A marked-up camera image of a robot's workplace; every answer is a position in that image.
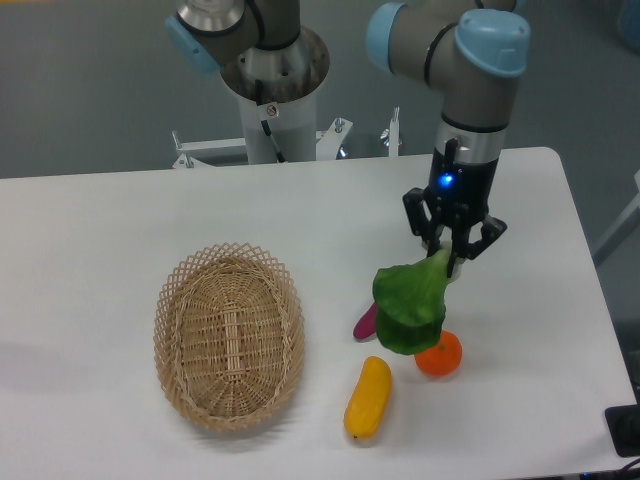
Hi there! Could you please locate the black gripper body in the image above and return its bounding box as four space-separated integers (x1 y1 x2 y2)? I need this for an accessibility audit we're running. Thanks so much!
424 138 498 232

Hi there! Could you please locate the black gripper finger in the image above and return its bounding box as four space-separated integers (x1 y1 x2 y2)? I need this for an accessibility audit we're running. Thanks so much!
447 215 508 275
402 188 443 250

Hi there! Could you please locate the green bok choy vegetable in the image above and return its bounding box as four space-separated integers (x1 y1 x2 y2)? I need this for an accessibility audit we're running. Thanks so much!
372 249 450 355

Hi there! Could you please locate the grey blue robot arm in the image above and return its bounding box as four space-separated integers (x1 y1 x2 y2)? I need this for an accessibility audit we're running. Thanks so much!
165 1 530 271

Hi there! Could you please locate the purple eggplant toy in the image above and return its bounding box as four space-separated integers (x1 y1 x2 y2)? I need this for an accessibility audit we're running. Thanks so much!
353 303 378 342

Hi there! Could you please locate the white table leg right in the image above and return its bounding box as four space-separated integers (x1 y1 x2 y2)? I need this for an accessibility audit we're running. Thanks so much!
591 172 639 268

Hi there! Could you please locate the orange tangerine toy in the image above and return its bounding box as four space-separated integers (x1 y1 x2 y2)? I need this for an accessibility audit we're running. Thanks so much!
414 330 463 377

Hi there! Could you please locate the woven wicker basket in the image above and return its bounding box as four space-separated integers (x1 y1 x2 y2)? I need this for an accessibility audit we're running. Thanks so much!
153 243 305 433

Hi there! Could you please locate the yellow mango toy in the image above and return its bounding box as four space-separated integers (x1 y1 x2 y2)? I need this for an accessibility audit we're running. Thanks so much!
343 356 393 440

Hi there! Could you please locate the black device at edge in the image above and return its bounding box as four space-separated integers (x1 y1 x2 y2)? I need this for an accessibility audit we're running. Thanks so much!
604 404 639 458

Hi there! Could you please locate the white metal table frame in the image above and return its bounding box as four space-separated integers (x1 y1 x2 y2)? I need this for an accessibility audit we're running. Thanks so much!
170 106 404 169

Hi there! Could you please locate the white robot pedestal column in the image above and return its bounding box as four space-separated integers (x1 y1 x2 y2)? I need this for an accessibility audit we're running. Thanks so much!
221 27 330 135

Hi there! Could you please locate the black cable on pedestal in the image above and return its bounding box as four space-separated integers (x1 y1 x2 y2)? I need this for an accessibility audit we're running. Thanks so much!
254 78 288 164

